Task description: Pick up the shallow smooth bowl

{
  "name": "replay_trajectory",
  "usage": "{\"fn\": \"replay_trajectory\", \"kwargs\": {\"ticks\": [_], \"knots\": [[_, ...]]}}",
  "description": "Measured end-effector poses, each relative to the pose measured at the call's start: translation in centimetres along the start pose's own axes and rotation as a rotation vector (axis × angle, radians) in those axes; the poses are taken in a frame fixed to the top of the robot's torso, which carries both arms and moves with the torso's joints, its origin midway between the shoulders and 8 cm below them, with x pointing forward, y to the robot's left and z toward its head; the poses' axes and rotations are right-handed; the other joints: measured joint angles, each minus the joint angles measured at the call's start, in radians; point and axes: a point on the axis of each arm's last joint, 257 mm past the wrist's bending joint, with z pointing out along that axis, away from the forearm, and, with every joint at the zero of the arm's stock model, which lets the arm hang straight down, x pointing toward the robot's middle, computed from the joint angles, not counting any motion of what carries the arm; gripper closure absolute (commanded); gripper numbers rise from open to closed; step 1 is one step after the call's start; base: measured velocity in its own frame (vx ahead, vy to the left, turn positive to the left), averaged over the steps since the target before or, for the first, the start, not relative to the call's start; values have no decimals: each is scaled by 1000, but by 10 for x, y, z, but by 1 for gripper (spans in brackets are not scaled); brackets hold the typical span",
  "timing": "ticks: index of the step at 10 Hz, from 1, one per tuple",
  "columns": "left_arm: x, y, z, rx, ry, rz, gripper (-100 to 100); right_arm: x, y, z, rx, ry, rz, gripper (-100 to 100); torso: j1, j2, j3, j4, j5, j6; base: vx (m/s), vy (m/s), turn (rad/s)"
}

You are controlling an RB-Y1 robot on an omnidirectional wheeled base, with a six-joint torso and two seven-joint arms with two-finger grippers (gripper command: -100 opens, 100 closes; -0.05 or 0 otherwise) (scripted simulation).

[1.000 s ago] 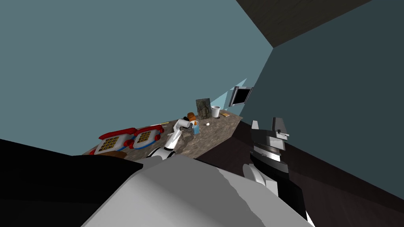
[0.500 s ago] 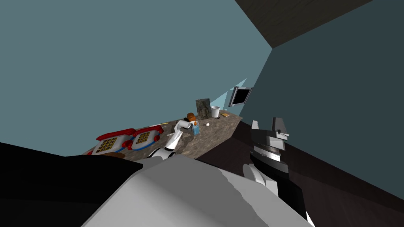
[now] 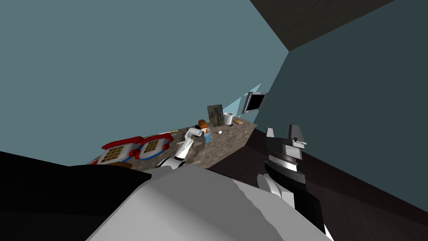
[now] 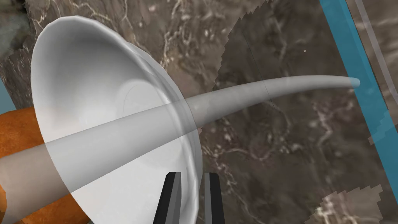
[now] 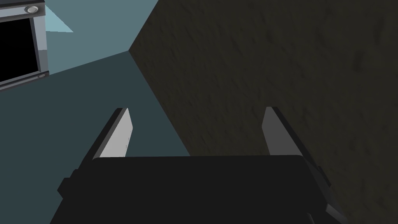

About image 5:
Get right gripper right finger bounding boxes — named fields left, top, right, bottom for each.
left=261, top=106, right=311, bottom=162

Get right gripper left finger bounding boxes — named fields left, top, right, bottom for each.
left=84, top=107, right=133, bottom=161

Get grey appliance with black window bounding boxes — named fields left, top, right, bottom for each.
left=0, top=0, right=50, bottom=91

